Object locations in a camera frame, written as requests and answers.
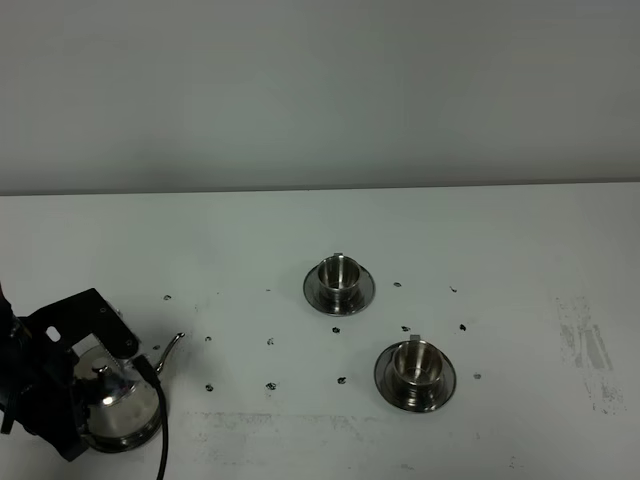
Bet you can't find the stainless steel saucer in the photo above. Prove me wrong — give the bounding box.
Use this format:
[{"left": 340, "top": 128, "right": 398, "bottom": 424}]
[
  {"left": 374, "top": 335, "right": 457, "bottom": 413},
  {"left": 302, "top": 266, "right": 376, "bottom": 317}
]

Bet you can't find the stainless steel teapot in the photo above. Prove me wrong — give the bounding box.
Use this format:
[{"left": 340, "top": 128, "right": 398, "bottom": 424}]
[{"left": 74, "top": 345, "right": 168, "bottom": 454}]

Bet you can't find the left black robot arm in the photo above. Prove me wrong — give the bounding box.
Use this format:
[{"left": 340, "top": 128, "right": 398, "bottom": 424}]
[{"left": 1, "top": 297, "right": 88, "bottom": 462}]

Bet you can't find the stainless steel teacup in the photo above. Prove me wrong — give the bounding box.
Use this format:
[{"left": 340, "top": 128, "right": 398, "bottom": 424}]
[
  {"left": 391, "top": 335, "right": 444, "bottom": 388},
  {"left": 317, "top": 253, "right": 362, "bottom": 303}
]

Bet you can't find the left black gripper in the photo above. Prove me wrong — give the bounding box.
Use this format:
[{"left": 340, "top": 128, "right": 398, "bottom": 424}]
[{"left": 9, "top": 329, "right": 88, "bottom": 462}]

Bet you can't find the near stainless steel teacup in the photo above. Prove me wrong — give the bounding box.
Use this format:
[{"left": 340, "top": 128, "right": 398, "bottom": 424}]
[{"left": 391, "top": 335, "right": 444, "bottom": 388}]

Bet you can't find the far stainless steel saucer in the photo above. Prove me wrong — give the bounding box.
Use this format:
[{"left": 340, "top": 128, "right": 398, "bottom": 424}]
[{"left": 302, "top": 266, "right": 376, "bottom": 317}]

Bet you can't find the near stainless steel saucer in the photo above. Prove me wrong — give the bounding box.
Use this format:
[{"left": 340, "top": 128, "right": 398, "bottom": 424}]
[{"left": 374, "top": 335, "right": 457, "bottom": 413}]

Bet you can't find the far stainless steel teacup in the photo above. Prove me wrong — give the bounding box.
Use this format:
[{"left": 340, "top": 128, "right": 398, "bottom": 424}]
[{"left": 317, "top": 253, "right": 362, "bottom": 303}]

